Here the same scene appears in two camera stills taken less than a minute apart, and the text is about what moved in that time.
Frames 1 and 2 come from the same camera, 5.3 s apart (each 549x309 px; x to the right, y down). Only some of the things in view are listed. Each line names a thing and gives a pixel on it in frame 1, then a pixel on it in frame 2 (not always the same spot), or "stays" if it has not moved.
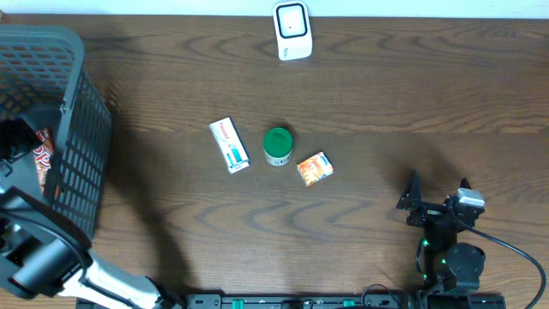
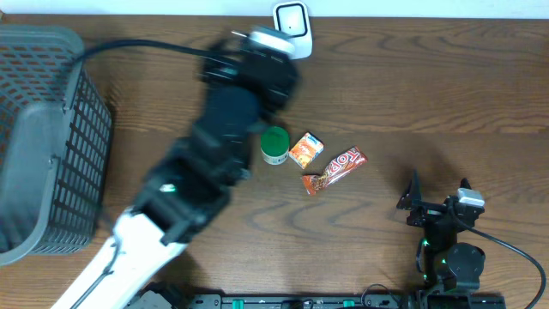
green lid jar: (278, 142) stays
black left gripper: (12, 138) to (283, 85)
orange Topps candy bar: (42, 156) to (340, 166)
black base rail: (294, 301) stays
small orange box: (316, 168) to (306, 150)
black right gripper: (412, 198) stays
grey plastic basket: (44, 81) stays
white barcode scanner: (293, 30) stays
